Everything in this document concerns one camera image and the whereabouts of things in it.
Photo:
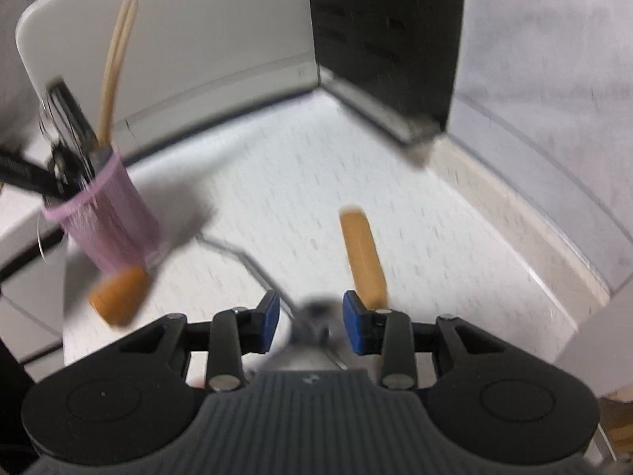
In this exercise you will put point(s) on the pink mesh cup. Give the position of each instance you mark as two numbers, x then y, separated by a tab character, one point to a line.
109	217

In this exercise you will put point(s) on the white cabinet panel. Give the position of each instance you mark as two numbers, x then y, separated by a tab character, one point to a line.
603	336

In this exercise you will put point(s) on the black slotted knife block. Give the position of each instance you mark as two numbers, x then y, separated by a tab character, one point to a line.
385	34

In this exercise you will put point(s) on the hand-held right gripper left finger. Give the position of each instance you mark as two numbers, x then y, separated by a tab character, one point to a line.
269	324

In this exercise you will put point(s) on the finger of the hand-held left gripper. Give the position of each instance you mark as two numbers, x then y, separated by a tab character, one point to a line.
29	173

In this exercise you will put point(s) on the grey peeler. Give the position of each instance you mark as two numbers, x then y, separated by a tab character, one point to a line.
74	118

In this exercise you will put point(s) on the white countertop appliance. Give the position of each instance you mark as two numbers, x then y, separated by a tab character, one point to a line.
198	34

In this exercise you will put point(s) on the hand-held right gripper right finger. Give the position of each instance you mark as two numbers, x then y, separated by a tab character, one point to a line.
353	324

